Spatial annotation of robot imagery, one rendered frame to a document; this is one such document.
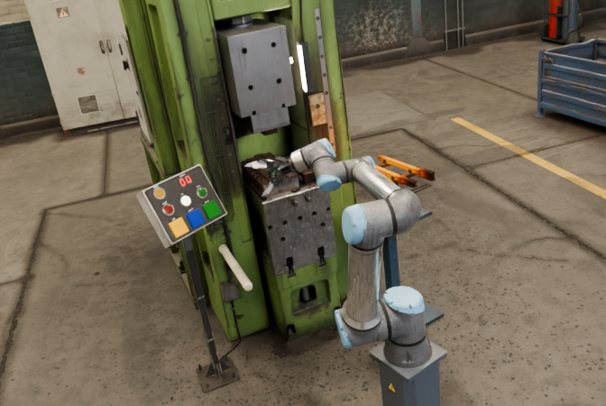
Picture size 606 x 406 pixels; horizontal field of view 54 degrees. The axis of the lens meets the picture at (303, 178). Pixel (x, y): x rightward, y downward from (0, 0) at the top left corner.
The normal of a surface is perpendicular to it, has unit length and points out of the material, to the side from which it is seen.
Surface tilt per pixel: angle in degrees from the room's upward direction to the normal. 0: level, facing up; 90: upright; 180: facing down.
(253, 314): 90
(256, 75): 90
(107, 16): 90
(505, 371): 0
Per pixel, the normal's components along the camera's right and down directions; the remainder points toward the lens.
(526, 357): -0.13, -0.91
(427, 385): 0.58, 0.25
